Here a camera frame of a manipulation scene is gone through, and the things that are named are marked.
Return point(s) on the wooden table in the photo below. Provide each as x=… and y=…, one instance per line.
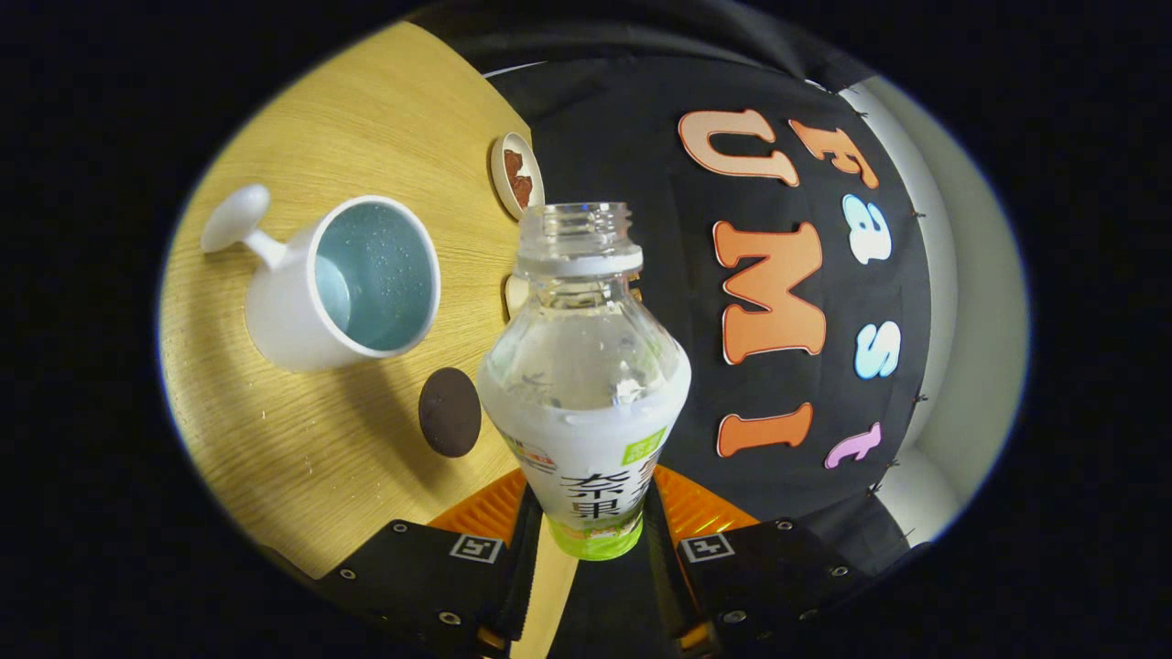
x=275, y=439

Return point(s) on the clear juice bottle white label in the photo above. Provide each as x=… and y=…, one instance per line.
x=586, y=412

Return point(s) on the dark brown round coaster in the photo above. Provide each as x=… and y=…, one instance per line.
x=450, y=412

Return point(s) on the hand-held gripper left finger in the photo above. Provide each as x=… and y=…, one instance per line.
x=526, y=586

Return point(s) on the small white plate red snacks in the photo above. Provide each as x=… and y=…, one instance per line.
x=517, y=174

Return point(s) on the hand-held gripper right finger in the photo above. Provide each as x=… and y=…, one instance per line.
x=664, y=577

